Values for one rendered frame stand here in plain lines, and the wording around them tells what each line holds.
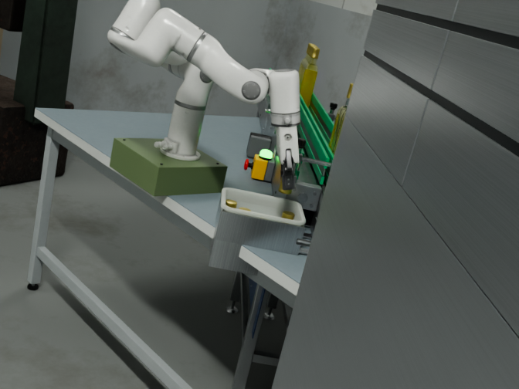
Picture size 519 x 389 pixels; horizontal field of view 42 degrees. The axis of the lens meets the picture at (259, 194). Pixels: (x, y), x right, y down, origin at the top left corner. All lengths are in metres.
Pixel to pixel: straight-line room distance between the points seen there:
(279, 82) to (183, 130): 0.45
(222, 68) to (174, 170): 0.43
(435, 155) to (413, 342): 0.16
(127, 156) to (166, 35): 0.50
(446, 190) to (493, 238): 0.10
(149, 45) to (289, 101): 0.36
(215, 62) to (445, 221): 1.18
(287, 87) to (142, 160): 0.53
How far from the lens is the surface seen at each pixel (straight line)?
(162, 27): 1.71
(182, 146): 2.05
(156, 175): 1.95
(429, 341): 0.55
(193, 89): 2.01
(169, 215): 2.07
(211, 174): 2.06
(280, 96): 1.69
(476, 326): 0.48
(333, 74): 5.92
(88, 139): 2.41
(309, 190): 1.91
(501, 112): 0.51
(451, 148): 0.58
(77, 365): 2.52
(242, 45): 6.07
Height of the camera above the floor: 1.40
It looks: 17 degrees down
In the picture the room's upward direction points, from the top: 13 degrees clockwise
